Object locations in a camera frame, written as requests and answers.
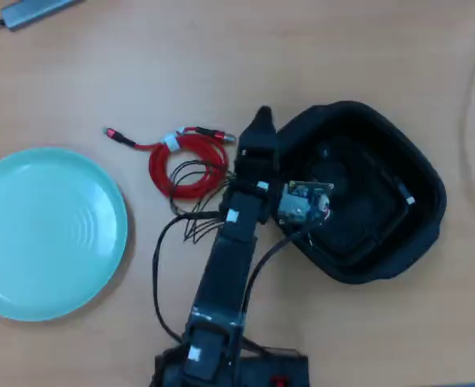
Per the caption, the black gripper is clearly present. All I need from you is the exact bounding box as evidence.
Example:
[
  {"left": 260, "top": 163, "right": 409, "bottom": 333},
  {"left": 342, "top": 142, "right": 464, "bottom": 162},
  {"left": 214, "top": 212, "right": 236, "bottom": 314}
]
[{"left": 231, "top": 105, "right": 283, "bottom": 191}]

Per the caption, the light green round plate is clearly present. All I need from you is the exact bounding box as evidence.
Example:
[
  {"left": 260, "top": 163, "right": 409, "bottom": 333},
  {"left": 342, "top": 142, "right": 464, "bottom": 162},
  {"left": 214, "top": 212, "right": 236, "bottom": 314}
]
[{"left": 0, "top": 147, "right": 129, "bottom": 323}]

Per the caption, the black square bowl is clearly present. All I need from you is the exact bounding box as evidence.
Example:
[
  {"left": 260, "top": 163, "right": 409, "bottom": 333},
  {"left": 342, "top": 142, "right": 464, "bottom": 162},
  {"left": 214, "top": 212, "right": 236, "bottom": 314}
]
[{"left": 275, "top": 100, "right": 448, "bottom": 286}]

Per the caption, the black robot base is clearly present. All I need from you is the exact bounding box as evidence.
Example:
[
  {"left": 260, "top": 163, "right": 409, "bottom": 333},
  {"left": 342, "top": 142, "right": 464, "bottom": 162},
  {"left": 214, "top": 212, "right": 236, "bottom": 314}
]
[{"left": 152, "top": 345, "right": 310, "bottom": 387}]

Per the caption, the red charging cable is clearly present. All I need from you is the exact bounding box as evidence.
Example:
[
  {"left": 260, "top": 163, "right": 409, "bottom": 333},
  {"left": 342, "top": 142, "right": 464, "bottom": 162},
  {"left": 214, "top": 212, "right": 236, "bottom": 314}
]
[{"left": 102, "top": 125, "right": 239, "bottom": 200}]

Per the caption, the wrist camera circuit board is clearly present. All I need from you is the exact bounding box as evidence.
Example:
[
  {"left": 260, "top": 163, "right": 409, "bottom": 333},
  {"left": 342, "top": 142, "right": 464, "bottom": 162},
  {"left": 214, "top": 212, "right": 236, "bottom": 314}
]
[{"left": 277, "top": 180, "right": 335, "bottom": 227}]

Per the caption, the black charging cable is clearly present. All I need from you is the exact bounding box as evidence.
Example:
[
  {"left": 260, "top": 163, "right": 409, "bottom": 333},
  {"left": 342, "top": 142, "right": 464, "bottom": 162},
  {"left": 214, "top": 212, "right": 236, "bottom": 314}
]
[{"left": 308, "top": 139, "right": 417, "bottom": 245}]

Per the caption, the black camera cable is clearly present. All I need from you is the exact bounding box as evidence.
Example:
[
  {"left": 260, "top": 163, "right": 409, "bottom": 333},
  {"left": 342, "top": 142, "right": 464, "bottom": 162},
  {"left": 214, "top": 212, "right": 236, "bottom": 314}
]
[{"left": 241, "top": 226, "right": 309, "bottom": 319}]

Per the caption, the grey USB hub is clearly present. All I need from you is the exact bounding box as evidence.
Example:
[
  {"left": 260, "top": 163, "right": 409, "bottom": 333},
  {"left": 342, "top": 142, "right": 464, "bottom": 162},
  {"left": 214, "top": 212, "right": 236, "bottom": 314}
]
[{"left": 0, "top": 0, "right": 87, "bottom": 31}]

